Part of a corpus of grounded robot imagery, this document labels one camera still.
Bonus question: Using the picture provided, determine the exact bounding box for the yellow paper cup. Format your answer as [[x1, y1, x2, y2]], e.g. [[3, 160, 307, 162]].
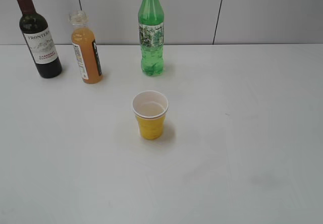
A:
[[132, 90, 169, 140]]

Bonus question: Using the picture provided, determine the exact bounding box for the orange juice bottle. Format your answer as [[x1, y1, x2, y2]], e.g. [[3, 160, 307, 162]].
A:
[[69, 11, 102, 84]]

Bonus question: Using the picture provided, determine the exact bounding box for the green plastic soda bottle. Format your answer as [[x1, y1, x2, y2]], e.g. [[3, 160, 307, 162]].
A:
[[138, 0, 165, 76]]

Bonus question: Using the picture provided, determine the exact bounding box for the dark red wine bottle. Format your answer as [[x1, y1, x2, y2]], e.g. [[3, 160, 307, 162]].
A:
[[17, 0, 62, 78]]

